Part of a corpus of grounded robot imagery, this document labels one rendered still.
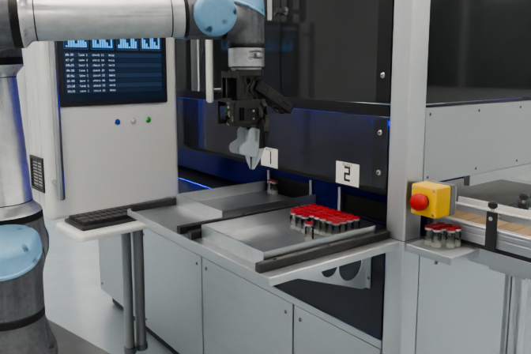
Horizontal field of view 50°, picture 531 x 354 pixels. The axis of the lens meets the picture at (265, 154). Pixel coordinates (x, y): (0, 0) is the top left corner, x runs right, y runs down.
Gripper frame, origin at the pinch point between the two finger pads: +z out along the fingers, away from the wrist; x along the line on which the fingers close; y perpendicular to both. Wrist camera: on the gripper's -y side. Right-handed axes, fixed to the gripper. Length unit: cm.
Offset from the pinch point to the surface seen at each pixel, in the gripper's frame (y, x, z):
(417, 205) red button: -31.8, 18.7, 10.4
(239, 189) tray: -33, -54, 20
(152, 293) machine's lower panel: -35, -129, 82
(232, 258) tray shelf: 3.9, -3.1, 21.6
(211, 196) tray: -22, -54, 20
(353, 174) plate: -35.2, -4.7, 7.4
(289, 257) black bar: -3.2, 8.1, 19.8
